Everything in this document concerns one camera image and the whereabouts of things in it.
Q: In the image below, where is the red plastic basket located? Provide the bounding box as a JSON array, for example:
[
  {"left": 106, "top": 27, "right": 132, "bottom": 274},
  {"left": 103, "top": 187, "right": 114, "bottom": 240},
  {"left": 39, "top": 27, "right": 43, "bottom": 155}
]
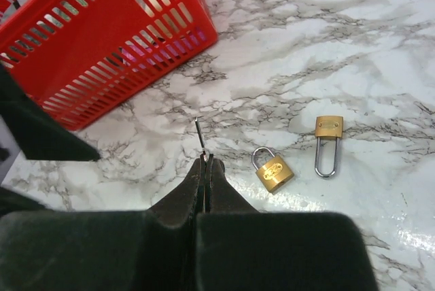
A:
[{"left": 1, "top": 0, "right": 218, "bottom": 131}]

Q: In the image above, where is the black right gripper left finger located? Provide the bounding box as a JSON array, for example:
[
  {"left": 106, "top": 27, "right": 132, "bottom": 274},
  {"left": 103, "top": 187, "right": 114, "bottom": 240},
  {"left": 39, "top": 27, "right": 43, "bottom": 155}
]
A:
[{"left": 1, "top": 158, "right": 207, "bottom": 290}]

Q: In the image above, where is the small silver key with ring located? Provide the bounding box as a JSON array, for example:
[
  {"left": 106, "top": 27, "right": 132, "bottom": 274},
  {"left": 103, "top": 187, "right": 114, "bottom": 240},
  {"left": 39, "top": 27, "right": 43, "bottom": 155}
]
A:
[{"left": 194, "top": 117, "right": 208, "bottom": 162}]

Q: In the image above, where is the long shackle brass padlock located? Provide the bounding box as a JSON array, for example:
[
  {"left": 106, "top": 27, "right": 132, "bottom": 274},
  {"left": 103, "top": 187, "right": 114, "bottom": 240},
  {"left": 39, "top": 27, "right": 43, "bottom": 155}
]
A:
[{"left": 315, "top": 116, "right": 344, "bottom": 179}]

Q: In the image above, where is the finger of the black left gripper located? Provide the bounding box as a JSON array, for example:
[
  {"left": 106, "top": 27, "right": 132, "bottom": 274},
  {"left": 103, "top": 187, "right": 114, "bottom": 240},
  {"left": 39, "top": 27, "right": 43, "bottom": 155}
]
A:
[{"left": 1, "top": 66, "right": 101, "bottom": 161}]

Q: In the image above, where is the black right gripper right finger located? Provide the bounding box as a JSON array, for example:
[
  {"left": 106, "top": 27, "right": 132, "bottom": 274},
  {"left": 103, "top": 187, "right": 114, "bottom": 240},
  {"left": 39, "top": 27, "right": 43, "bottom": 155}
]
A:
[{"left": 195, "top": 158, "right": 378, "bottom": 290}]

